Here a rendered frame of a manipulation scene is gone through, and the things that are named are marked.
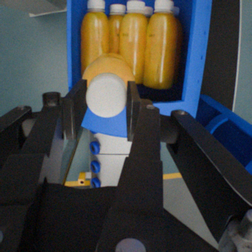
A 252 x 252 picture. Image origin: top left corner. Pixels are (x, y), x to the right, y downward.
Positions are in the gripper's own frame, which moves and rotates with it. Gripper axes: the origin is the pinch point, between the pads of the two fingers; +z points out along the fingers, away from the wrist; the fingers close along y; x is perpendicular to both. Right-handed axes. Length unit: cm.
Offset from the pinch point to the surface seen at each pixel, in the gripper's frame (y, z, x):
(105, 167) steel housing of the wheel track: -2, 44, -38
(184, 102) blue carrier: 12.5, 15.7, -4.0
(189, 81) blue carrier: 13.0, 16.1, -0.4
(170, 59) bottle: 11.6, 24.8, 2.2
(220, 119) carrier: 57, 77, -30
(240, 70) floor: 104, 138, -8
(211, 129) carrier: 52, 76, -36
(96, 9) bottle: -4.0, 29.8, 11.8
